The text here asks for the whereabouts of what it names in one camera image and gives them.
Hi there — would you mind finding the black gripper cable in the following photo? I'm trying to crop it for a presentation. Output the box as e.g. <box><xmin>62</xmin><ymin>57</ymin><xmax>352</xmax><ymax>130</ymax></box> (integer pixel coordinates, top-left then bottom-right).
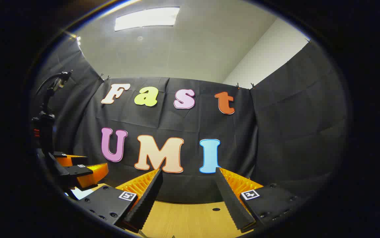
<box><xmin>36</xmin><ymin>73</ymin><xmax>63</xmax><ymax>96</ymax></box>

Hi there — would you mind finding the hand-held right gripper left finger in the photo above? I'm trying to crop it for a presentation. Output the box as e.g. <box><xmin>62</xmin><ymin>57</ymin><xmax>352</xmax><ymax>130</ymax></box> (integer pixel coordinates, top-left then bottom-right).
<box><xmin>77</xmin><ymin>168</ymin><xmax>164</xmax><ymax>232</ymax></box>

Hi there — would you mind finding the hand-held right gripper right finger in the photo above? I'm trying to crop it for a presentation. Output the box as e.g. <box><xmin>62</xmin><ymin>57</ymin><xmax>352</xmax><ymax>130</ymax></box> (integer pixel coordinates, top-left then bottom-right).
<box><xmin>215</xmin><ymin>167</ymin><xmax>307</xmax><ymax>231</ymax></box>

